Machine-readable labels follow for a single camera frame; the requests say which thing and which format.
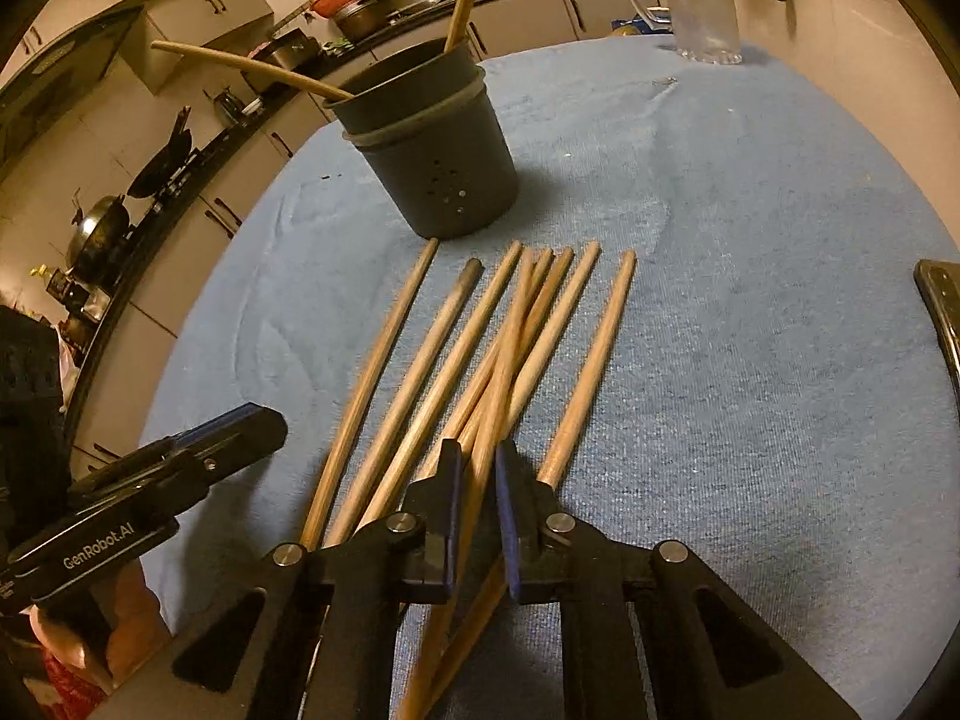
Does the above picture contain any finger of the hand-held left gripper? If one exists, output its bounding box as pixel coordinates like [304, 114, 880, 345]
[139, 403, 289, 485]

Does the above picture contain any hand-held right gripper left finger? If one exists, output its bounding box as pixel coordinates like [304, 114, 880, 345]
[90, 439, 462, 720]

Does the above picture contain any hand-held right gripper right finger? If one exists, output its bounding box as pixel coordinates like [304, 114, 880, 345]
[495, 440, 863, 720]

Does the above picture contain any group of wooden chopsticks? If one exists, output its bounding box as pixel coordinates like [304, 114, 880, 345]
[298, 238, 638, 720]

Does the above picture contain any dark grey utensil holder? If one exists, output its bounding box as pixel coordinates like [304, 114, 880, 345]
[332, 37, 521, 239]

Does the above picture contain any dark knitted cloth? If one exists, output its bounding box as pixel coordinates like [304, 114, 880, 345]
[0, 306, 76, 511]

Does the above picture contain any steel pot with lid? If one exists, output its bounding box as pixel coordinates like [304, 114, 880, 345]
[66, 193, 134, 280]

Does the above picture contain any black wok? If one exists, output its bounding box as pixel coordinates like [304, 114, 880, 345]
[126, 107, 197, 201]

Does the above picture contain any blue table cloth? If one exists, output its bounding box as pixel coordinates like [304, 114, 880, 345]
[139, 34, 960, 720]

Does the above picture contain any small black pot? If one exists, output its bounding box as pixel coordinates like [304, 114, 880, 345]
[264, 28, 310, 70]

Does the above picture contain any black range hood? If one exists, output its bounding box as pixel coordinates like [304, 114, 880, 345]
[0, 6, 145, 162]

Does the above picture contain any clear glass mug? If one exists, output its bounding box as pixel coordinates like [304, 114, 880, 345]
[625, 0, 745, 66]

